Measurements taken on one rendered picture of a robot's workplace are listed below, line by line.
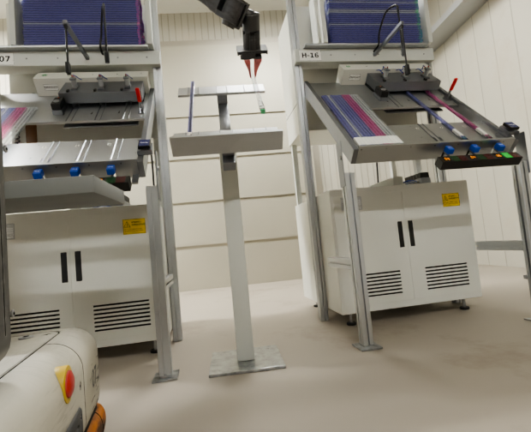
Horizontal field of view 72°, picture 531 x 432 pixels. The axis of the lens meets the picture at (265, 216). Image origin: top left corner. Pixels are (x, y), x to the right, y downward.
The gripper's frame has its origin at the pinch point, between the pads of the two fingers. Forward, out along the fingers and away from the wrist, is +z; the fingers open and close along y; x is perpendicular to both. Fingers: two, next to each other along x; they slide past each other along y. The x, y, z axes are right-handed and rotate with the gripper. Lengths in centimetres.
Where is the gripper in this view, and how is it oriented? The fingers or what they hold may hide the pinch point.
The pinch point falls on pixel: (253, 75)
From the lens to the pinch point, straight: 137.9
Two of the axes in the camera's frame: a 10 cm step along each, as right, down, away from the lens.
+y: -9.9, 1.0, -0.9
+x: 1.3, 6.6, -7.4
